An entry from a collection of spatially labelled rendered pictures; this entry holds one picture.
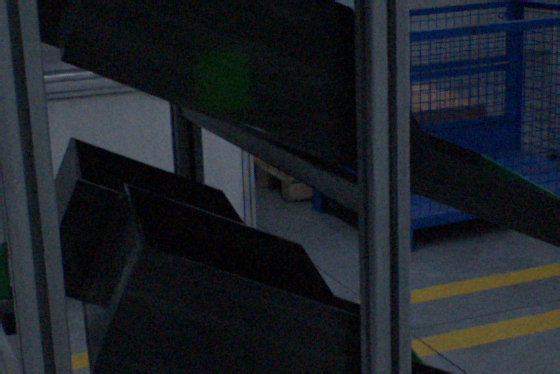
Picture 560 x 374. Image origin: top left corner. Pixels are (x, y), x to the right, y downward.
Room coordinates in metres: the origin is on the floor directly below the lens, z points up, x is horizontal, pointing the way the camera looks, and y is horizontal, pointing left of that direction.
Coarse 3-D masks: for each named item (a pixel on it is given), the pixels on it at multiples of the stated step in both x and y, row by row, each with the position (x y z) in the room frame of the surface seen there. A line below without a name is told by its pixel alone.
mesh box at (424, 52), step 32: (512, 0) 5.75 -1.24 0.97; (416, 32) 4.55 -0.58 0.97; (448, 32) 4.62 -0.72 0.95; (480, 32) 4.68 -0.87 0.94; (512, 32) 4.76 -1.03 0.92; (544, 32) 4.84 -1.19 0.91; (416, 64) 4.57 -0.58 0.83; (448, 64) 4.63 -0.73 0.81; (480, 64) 4.70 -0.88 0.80; (512, 64) 4.77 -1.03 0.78; (544, 64) 4.84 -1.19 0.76; (416, 96) 4.57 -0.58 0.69; (448, 96) 4.63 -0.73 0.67; (480, 96) 4.70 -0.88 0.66; (512, 96) 4.77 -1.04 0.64; (544, 96) 4.84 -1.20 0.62; (448, 128) 4.63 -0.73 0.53; (480, 128) 4.70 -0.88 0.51; (512, 128) 4.77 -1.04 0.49; (544, 128) 4.84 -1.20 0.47; (512, 160) 4.77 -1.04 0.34; (544, 160) 4.84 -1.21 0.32; (416, 224) 4.55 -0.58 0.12
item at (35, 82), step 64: (0, 0) 0.43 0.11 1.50; (384, 0) 0.50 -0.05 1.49; (0, 64) 0.43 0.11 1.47; (384, 64) 0.50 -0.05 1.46; (0, 128) 0.43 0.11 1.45; (192, 128) 0.80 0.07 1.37; (384, 128) 0.50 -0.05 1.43; (384, 192) 0.50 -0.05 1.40; (384, 256) 0.50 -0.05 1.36; (64, 320) 0.44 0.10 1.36; (384, 320) 0.50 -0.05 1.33
